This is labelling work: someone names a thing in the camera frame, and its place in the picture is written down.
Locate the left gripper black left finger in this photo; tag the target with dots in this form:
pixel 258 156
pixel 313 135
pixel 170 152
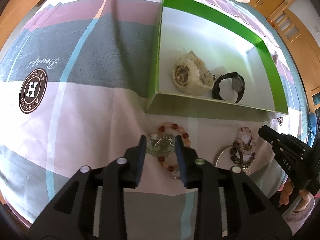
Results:
pixel 91 204

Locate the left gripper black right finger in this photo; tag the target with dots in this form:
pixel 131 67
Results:
pixel 229 203

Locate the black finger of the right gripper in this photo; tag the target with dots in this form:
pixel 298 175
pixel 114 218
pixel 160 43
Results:
pixel 270 135

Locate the silver metal bangle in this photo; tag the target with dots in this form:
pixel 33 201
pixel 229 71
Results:
pixel 223 150

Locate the person's right hand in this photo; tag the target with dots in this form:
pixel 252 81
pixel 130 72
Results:
pixel 288 190

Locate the black wristwatch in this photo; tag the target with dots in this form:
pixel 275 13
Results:
pixel 230 87

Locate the green cardboard box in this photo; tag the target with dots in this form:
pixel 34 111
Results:
pixel 224 45

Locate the cream white wristwatch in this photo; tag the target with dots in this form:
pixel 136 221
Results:
pixel 191 76

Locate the pink grey bed sheet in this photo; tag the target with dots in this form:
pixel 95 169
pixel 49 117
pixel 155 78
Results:
pixel 74 85

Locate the wooden bed frame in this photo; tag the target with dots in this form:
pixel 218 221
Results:
pixel 302 46

